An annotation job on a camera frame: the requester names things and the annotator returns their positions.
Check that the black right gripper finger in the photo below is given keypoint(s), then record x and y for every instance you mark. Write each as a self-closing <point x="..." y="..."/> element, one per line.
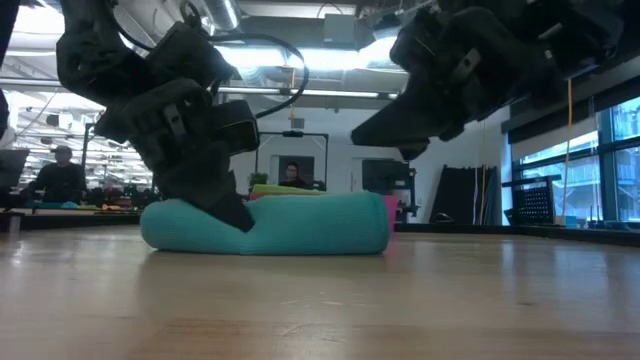
<point x="414" y="151"/>
<point x="400" y="120"/>

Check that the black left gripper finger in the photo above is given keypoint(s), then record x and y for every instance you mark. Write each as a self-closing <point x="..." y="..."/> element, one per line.
<point x="210" y="190"/>

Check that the green microfiber towel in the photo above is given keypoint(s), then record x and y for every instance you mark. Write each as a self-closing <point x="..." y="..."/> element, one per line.
<point x="280" y="189"/>

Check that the blue microfiber towel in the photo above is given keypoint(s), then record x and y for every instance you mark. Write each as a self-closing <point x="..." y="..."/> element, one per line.
<point x="310" y="225"/>

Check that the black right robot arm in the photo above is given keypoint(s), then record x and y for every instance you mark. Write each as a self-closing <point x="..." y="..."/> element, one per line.
<point x="590" y="25"/>

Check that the red plastic basket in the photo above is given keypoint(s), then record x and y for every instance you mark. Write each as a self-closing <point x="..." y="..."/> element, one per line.
<point x="391" y="210"/>

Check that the black equipment cart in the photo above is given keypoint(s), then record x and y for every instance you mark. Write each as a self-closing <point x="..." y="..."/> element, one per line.
<point x="385" y="175"/>

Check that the green background plant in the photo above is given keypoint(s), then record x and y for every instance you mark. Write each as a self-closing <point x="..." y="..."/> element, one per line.
<point x="257" y="178"/>

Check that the dark folded panels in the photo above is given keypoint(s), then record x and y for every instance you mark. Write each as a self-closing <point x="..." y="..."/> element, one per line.
<point x="460" y="190"/>

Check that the small black dome object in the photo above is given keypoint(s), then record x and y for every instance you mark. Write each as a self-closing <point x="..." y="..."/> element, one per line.
<point x="442" y="218"/>

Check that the person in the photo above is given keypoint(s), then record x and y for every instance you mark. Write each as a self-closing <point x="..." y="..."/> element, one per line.
<point x="60" y="177"/>
<point x="294" y="176"/>

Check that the black perforated rack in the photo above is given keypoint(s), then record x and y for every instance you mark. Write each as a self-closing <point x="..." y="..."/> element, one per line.
<point x="537" y="197"/>

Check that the black background monitor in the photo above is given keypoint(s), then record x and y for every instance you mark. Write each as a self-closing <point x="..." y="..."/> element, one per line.
<point x="12" y="167"/>

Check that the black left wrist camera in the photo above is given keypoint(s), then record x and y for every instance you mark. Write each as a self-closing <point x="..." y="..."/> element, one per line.
<point x="195" y="55"/>

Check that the black background rig frame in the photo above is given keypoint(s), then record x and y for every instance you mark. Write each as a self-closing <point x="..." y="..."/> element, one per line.
<point x="86" y="145"/>
<point x="326" y="160"/>

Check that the black aluminium table frame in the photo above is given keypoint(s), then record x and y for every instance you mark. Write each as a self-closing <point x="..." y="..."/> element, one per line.
<point x="550" y="232"/>

